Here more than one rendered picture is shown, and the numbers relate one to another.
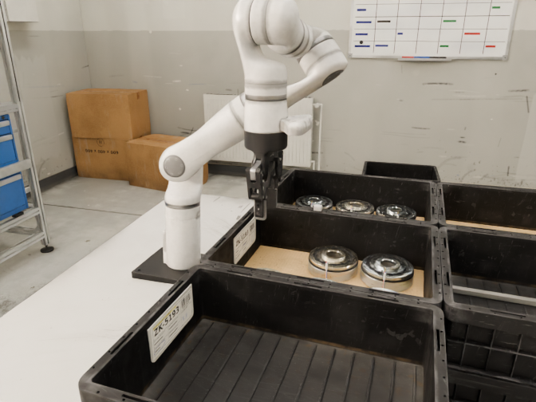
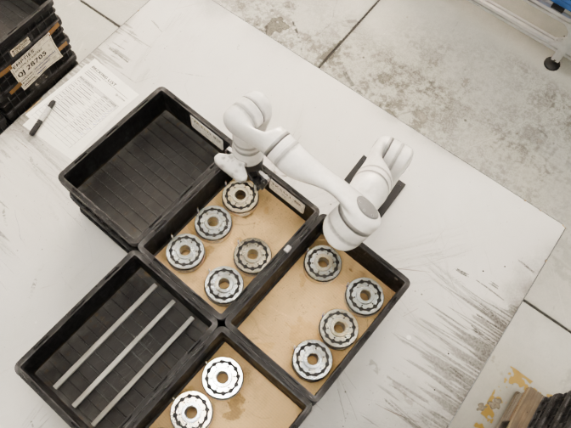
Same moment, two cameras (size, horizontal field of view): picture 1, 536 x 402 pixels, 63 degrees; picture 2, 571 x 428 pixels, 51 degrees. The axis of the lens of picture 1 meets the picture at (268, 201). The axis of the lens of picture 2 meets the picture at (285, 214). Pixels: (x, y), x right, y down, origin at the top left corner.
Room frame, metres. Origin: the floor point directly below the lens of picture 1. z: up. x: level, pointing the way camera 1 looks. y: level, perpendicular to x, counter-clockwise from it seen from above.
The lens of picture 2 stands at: (1.01, -0.63, 2.40)
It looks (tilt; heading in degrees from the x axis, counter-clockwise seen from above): 67 degrees down; 104
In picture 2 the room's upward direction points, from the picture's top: 8 degrees clockwise
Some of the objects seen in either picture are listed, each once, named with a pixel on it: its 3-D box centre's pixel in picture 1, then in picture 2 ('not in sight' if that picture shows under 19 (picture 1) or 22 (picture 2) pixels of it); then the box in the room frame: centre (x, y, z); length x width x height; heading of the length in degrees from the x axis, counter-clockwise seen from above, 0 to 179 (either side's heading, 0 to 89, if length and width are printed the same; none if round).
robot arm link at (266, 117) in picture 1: (276, 111); (242, 151); (0.74, -0.01, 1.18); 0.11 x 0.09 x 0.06; 72
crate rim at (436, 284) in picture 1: (327, 247); (230, 229); (0.74, -0.11, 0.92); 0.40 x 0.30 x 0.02; 71
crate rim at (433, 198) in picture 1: (351, 195); (319, 302); (1.02, -0.21, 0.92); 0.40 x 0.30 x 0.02; 71
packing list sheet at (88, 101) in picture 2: not in sight; (81, 106); (0.08, 0.17, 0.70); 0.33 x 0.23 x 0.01; 75
